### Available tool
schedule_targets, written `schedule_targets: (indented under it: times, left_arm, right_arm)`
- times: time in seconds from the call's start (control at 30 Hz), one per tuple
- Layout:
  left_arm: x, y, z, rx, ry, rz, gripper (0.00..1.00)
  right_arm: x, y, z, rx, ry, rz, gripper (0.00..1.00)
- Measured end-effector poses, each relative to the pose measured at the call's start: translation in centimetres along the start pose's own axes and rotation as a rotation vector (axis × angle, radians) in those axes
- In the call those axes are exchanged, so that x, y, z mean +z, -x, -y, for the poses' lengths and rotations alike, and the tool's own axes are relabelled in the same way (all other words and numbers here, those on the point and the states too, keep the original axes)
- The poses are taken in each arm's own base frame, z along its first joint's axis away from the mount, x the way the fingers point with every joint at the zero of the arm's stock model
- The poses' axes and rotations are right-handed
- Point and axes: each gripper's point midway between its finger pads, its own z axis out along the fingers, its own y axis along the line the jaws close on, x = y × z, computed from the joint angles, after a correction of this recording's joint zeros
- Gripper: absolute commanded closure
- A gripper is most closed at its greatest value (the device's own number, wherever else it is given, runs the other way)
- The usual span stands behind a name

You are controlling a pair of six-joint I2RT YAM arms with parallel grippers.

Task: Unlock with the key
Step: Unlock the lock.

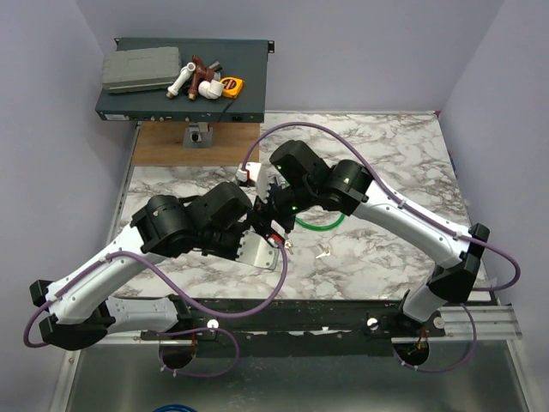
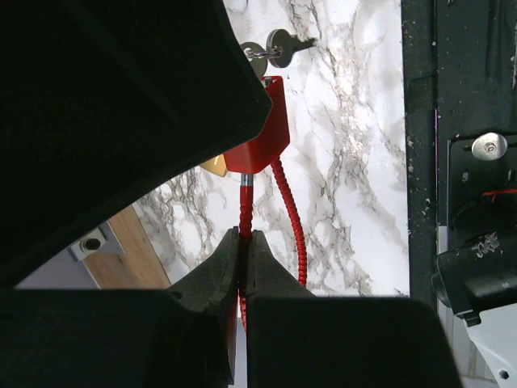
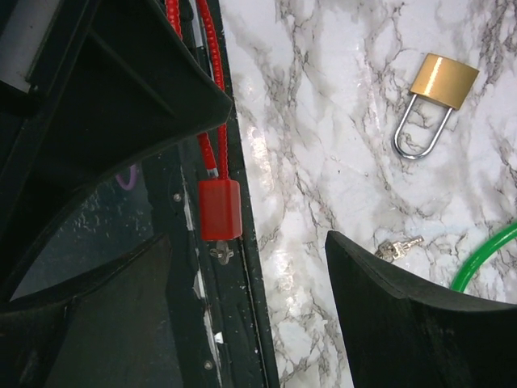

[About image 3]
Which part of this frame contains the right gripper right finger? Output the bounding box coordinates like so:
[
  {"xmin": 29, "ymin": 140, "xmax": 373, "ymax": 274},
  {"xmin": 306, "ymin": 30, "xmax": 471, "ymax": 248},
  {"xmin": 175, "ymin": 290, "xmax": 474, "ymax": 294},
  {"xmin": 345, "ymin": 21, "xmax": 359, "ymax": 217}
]
[{"xmin": 325, "ymin": 231, "xmax": 516, "ymax": 387}]

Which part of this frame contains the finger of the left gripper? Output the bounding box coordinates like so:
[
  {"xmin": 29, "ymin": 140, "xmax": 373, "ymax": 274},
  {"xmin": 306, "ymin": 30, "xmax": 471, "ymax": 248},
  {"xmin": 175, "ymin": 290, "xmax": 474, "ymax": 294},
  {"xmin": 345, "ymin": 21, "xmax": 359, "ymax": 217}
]
[{"xmin": 1, "ymin": 1, "xmax": 232, "ymax": 301}]

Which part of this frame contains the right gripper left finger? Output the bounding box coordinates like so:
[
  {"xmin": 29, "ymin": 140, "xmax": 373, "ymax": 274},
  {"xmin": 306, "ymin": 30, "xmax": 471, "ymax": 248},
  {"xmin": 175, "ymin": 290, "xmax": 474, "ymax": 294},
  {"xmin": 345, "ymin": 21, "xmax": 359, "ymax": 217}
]
[{"xmin": 1, "ymin": 235, "xmax": 183, "ymax": 387}]

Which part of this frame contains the green cable lock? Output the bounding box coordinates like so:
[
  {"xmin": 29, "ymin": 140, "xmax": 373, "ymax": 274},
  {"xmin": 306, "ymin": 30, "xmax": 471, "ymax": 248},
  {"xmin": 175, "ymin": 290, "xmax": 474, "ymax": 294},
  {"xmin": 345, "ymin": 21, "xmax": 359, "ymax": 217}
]
[{"xmin": 449, "ymin": 222, "xmax": 516, "ymax": 293}]

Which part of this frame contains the red cable lock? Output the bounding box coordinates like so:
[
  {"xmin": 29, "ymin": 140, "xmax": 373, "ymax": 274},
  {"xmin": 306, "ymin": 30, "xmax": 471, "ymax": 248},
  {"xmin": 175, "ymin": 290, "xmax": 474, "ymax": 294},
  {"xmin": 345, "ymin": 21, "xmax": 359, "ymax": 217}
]
[{"xmin": 163, "ymin": 0, "xmax": 243, "ymax": 243}]

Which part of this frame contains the brass padlock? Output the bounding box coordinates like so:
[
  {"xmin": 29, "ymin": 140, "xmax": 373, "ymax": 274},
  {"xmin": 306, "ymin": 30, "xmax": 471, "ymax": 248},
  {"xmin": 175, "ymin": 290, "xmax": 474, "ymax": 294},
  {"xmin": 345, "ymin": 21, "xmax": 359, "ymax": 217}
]
[{"xmin": 392, "ymin": 53, "xmax": 479, "ymax": 161}]

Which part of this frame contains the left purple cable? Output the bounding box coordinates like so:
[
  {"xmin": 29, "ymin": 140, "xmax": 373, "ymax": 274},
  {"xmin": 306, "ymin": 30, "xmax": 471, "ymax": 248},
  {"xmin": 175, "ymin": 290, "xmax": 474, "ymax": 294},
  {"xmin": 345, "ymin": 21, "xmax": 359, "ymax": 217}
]
[{"xmin": 115, "ymin": 163, "xmax": 141, "ymax": 192}]

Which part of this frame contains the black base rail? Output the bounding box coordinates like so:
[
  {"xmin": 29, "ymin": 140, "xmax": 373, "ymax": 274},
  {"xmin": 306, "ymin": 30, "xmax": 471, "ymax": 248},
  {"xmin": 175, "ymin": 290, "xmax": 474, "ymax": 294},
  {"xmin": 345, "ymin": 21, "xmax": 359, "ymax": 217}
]
[{"xmin": 137, "ymin": 0, "xmax": 280, "ymax": 388}]

